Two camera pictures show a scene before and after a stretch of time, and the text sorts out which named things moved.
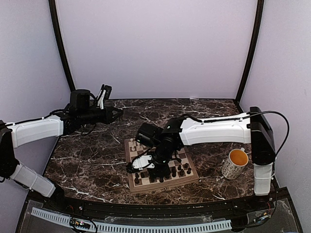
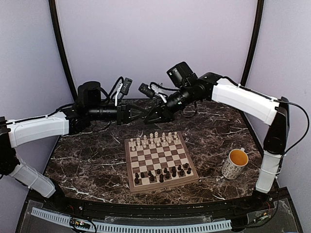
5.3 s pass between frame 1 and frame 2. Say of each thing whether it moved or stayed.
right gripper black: moved
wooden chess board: stayed
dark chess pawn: stayed
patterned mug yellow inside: stayed
